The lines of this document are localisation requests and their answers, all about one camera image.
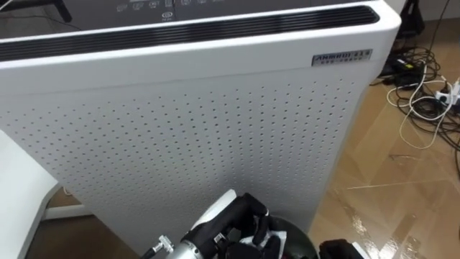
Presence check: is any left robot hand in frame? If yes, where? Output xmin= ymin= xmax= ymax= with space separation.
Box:
xmin=180 ymin=189 xmax=282 ymax=259

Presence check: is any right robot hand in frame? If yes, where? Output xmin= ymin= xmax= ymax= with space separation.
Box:
xmin=318 ymin=238 xmax=372 ymax=259

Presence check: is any white tissue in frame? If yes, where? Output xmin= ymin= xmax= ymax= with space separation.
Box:
xmin=238 ymin=230 xmax=288 ymax=254

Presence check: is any black round trash bin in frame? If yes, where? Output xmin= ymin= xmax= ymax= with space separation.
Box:
xmin=266 ymin=214 xmax=319 ymax=259

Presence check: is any white perforated air purifier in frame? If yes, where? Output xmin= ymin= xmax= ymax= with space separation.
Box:
xmin=0 ymin=0 xmax=403 ymax=257

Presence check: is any white power strip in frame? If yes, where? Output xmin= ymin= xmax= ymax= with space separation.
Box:
xmin=433 ymin=76 xmax=460 ymax=107

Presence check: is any black power adapter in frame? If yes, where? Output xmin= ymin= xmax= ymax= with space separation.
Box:
xmin=390 ymin=56 xmax=426 ymax=88

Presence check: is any black stand base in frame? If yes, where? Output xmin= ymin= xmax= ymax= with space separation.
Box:
xmin=397 ymin=0 xmax=426 ymax=37

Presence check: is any black chair leg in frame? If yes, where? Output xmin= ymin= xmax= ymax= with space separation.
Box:
xmin=0 ymin=0 xmax=73 ymax=24

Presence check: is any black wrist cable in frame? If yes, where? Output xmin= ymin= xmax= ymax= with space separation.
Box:
xmin=139 ymin=235 xmax=175 ymax=259

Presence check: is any white floor cable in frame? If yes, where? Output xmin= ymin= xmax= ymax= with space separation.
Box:
xmin=385 ymin=63 xmax=456 ymax=150

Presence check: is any black floor cable tangle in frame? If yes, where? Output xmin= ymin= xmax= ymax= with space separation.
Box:
xmin=369 ymin=45 xmax=460 ymax=170

